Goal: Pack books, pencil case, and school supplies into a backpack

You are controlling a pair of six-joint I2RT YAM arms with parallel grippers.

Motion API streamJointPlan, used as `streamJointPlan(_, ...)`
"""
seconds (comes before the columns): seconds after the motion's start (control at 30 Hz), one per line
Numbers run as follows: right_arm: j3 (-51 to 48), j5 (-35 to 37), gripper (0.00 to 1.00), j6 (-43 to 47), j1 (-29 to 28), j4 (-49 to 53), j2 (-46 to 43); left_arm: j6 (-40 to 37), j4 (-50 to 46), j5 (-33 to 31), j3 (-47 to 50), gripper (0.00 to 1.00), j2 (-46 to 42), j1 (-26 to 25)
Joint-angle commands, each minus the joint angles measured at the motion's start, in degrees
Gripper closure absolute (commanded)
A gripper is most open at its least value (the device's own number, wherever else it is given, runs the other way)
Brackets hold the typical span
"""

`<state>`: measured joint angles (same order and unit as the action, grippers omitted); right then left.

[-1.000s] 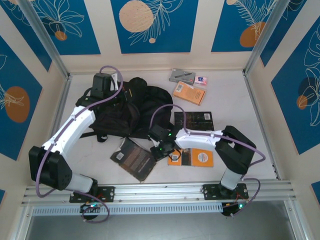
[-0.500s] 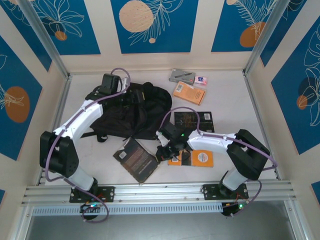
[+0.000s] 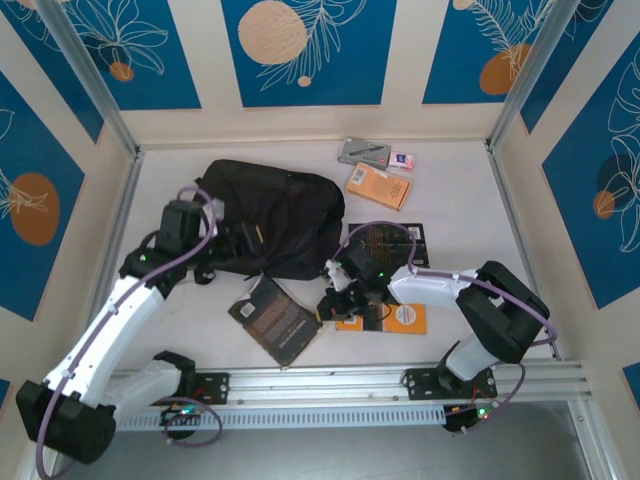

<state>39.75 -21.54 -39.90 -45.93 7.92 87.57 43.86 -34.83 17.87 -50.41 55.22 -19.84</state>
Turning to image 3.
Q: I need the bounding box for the black book with gold print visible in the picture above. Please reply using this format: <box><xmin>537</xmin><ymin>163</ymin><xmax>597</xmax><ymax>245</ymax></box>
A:
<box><xmin>344</xmin><ymin>222</ymin><xmax>431</xmax><ymax>269</ymax></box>

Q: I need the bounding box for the black fabric backpack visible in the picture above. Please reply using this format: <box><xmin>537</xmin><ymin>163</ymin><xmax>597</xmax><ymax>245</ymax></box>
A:
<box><xmin>192</xmin><ymin>158</ymin><xmax>347</xmax><ymax>286</ymax></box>

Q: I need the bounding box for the dark brown worn paperback book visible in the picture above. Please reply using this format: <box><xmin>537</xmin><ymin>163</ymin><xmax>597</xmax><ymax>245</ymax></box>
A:
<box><xmin>228</xmin><ymin>273</ymin><xmax>324</xmax><ymax>370</ymax></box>

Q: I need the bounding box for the orange torn paperback book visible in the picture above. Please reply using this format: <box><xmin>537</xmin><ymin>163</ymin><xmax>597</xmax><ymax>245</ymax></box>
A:
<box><xmin>334</xmin><ymin>302</ymin><xmax>430</xmax><ymax>336</ymax></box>

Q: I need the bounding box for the orange cardboard box with barcode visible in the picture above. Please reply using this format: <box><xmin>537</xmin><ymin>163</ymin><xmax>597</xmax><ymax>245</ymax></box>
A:
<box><xmin>344</xmin><ymin>162</ymin><xmax>412</xmax><ymax>213</ymax></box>

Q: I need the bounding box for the grey pen box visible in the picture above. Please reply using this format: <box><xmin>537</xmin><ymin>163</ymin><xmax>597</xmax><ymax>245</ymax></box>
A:
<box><xmin>337</xmin><ymin>137</ymin><xmax>393</xmax><ymax>171</ymax></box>

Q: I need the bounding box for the small controller circuit board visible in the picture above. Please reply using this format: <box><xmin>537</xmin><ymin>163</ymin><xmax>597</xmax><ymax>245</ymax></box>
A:
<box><xmin>159</xmin><ymin>405</ymin><xmax>204</xmax><ymax>427</ymax></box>
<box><xmin>443</xmin><ymin>403</ymin><xmax>503</xmax><ymax>435</ymax></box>

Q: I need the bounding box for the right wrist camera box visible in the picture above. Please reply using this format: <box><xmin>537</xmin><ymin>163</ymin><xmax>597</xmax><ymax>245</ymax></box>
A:
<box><xmin>324</xmin><ymin>259</ymin><xmax>351</xmax><ymax>292</ymax></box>

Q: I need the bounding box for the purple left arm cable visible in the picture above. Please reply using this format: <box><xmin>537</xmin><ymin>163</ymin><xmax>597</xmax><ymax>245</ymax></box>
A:
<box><xmin>35</xmin><ymin>187</ymin><xmax>224</xmax><ymax>476</ymax></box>

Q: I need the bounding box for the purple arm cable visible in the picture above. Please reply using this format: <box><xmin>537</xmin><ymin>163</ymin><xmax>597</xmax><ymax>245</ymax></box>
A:
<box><xmin>35</xmin><ymin>187</ymin><xmax>224</xmax><ymax>476</ymax></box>
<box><xmin>337</xmin><ymin>221</ymin><xmax>559</xmax><ymax>436</ymax></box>

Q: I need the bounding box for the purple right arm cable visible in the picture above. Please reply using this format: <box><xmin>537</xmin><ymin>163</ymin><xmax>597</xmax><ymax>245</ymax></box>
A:
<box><xmin>337</xmin><ymin>221</ymin><xmax>559</xmax><ymax>436</ymax></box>

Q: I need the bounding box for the aluminium table edge rail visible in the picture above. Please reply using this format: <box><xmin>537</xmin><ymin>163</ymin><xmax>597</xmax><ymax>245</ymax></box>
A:
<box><xmin>74</xmin><ymin>148</ymin><xmax>147</xmax><ymax>371</ymax></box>
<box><xmin>485</xmin><ymin>142</ymin><xmax>560</xmax><ymax>361</ymax></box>

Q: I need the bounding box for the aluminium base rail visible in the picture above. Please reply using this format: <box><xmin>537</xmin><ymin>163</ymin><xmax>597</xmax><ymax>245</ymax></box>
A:
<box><xmin>107</xmin><ymin>360</ymin><xmax>594</xmax><ymax>407</ymax></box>

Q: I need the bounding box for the grey slotted cable duct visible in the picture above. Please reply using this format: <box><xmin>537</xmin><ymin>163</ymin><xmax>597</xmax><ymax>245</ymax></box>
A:
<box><xmin>113</xmin><ymin>404</ymin><xmax>447</xmax><ymax>432</ymax></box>

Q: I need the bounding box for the aluminium frame post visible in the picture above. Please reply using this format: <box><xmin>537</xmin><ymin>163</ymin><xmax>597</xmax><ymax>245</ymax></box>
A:
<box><xmin>487</xmin><ymin>0</ymin><xmax>614</xmax><ymax>154</ymax></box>
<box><xmin>37</xmin><ymin>0</ymin><xmax>140</xmax><ymax>157</ymax></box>

